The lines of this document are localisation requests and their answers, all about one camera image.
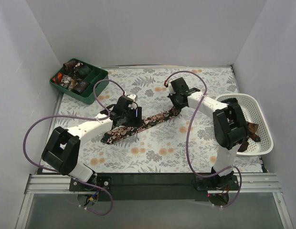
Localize white perforated plastic basket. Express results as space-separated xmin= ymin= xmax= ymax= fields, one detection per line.
xmin=216 ymin=93 xmax=274 ymax=156

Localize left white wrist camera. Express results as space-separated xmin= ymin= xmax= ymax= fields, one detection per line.
xmin=126 ymin=94 xmax=138 ymax=102

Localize dark floral ties in basket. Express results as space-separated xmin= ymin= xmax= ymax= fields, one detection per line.
xmin=238 ymin=122 xmax=261 ymax=152

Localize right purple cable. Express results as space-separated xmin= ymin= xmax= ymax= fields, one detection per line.
xmin=163 ymin=71 xmax=243 ymax=208

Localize green divided organizer tray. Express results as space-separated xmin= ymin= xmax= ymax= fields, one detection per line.
xmin=49 ymin=58 xmax=108 ymax=104

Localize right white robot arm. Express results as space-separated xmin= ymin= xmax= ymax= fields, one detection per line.
xmin=169 ymin=87 xmax=249 ymax=190

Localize brown blue floral tie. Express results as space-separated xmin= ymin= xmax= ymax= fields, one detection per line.
xmin=73 ymin=80 xmax=90 ymax=94

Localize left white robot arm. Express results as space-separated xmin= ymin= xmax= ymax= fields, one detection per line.
xmin=42 ymin=106 xmax=142 ymax=191

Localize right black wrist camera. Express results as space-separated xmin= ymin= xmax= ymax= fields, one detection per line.
xmin=169 ymin=77 xmax=189 ymax=94

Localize rolled ties in tray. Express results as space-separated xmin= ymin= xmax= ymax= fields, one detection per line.
xmin=50 ymin=59 xmax=93 ymax=93

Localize floral patterned table mat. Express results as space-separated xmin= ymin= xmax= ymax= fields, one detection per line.
xmin=42 ymin=67 xmax=263 ymax=174

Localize pink rose floral tie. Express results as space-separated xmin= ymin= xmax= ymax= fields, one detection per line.
xmin=101 ymin=106 xmax=181 ymax=145

